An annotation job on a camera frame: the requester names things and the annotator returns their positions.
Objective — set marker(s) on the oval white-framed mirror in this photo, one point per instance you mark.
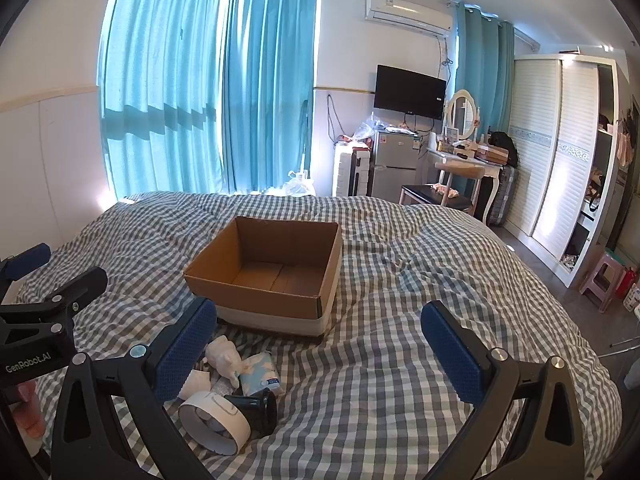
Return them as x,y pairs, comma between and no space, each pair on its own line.
461,114

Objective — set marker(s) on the crumpled white paper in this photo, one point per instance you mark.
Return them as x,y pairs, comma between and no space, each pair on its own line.
197,385

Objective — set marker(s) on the white ribbed suitcase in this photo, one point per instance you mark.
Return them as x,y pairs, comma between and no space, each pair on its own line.
345,172

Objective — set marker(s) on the narrow turquoise curtain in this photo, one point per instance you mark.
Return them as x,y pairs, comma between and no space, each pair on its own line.
482,65

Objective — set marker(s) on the small grey fridge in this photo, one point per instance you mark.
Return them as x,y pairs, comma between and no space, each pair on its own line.
397,160

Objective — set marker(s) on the white air conditioner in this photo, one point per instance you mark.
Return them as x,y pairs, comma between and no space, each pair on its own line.
407,12

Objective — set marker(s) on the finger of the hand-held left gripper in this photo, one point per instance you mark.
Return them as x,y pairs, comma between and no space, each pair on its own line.
27,260
80,285

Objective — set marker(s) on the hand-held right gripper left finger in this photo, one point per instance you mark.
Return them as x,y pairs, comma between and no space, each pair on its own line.
185,352

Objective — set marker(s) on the wide turquoise curtain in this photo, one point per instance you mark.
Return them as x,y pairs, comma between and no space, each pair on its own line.
160,75

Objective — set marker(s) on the pink plastic stool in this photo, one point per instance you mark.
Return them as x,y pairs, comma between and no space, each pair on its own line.
602,275

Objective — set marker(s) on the white figurine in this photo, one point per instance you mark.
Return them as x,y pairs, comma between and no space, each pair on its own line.
224,357

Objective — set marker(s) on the red fire extinguisher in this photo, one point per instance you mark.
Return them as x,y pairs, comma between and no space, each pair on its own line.
625,282

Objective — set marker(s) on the light blue tissue packet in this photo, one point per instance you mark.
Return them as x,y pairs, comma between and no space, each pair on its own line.
260,372

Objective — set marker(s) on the wooden box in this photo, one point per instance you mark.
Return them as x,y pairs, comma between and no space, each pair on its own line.
492,153

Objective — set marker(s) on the black wall television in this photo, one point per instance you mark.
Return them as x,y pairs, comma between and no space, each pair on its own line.
409,91

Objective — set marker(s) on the brown cardboard box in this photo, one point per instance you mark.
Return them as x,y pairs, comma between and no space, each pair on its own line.
280,260

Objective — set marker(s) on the person's left hand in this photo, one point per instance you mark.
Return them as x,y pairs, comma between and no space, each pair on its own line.
31,410

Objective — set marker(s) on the black bag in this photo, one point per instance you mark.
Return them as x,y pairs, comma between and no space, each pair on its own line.
502,147

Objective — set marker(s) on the white plastic bag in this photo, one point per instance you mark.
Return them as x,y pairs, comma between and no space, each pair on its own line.
299,185

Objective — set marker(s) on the hanging clothes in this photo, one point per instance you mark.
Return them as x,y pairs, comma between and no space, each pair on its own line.
627,140

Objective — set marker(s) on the white sliding-door wardrobe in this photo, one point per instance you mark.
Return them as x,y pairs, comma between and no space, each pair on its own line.
542,150

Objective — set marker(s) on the white dressing table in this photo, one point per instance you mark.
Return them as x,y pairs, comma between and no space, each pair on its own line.
492,175

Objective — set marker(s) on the wooden chair with black seat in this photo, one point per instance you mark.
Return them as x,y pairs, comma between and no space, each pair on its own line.
435,195

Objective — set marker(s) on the black cup-shaped item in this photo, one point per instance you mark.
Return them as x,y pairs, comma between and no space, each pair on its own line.
262,410

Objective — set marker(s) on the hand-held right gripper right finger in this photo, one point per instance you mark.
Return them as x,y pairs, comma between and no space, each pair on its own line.
450,352

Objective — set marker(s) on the clear plastic bag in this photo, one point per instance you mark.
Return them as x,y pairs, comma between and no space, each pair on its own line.
369,127

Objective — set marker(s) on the grey suitcase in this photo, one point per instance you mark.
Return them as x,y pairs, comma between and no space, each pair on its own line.
505,195

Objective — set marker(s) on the grey checkered blanket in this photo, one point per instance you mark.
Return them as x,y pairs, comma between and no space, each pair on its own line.
400,280

